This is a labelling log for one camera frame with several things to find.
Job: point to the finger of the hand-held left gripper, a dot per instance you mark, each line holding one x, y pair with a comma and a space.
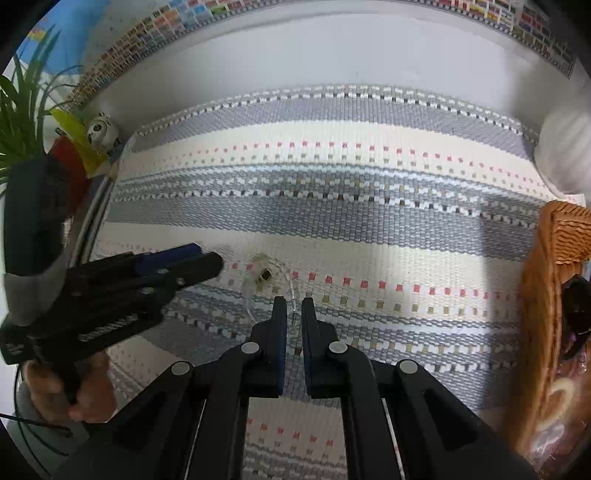
198, 270
171, 256

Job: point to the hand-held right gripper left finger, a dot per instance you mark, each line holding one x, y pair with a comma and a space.
279, 346

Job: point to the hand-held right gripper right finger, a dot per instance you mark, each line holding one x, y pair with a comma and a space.
308, 346

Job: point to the brown wicker basket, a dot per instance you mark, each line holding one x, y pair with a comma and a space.
535, 300

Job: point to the black wristwatch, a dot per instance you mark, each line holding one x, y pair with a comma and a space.
577, 304

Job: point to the person's left hand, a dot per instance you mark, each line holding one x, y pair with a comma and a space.
94, 392

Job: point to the red decoration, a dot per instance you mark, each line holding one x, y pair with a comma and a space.
69, 159

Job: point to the yellow leaf-shaped decoration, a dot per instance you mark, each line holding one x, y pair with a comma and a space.
74, 134

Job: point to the white round gadget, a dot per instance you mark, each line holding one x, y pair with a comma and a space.
101, 131

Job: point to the green grass-like plant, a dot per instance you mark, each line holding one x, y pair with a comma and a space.
18, 115

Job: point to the striped woven table mat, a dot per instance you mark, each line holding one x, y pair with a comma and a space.
346, 230

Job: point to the clear plastic packet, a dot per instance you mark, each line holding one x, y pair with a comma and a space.
554, 445

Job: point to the white ribbed vase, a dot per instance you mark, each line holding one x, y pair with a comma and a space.
563, 152

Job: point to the blue wall poster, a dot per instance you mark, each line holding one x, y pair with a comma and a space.
69, 41

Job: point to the colourful mosaic wall border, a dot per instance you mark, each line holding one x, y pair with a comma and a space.
531, 18

